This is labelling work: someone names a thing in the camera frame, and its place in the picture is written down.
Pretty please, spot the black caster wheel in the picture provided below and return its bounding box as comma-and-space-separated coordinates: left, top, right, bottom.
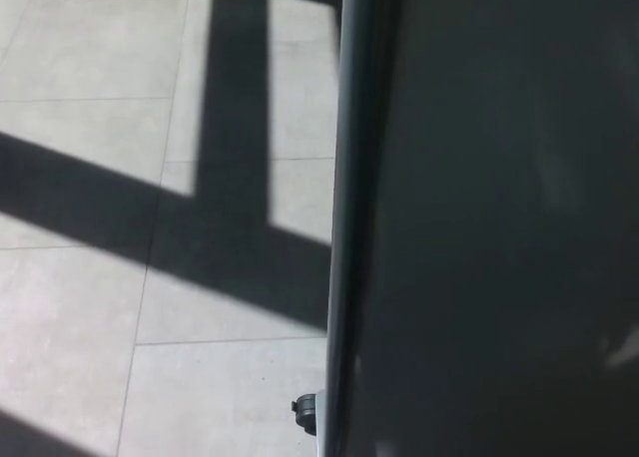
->
291, 393, 320, 437

